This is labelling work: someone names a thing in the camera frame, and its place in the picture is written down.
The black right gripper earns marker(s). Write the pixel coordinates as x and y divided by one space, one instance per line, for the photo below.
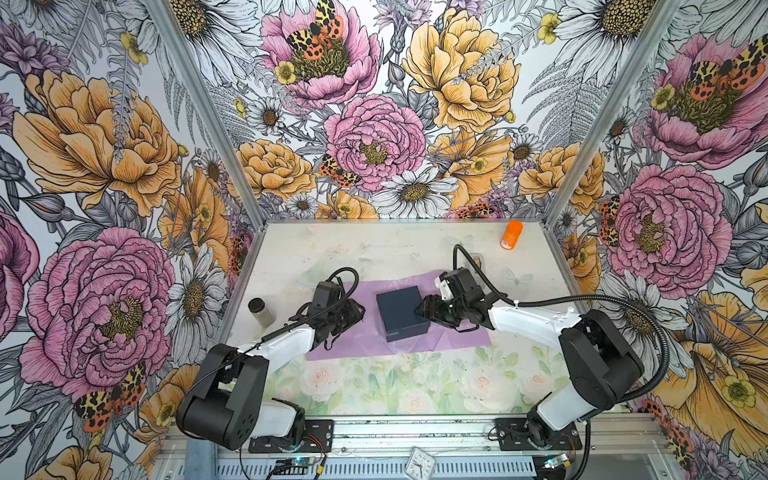
432 310

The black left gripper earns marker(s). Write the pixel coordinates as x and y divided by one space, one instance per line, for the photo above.
354 315

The purple and pink wrapping paper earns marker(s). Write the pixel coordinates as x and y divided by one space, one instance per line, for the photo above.
368 338

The dark blue gift box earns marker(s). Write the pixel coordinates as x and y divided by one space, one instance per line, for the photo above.
397 310

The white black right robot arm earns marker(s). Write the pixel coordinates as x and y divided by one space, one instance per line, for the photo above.
601 365

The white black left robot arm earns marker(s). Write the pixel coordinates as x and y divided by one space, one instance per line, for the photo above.
226 403

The small jar with dark lid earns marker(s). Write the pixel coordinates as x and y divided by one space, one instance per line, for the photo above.
261 313

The orange plastic bottle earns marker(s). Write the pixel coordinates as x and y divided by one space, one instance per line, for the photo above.
511 234

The green circuit board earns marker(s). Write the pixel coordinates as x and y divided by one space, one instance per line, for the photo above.
306 462

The small white clock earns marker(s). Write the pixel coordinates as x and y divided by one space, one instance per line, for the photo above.
420 465

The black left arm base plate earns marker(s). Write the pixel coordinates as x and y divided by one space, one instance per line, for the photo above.
310 436

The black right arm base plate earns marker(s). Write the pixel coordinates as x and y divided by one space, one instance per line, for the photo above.
522 434

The aluminium frame rail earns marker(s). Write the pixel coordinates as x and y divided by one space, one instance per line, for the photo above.
615 446

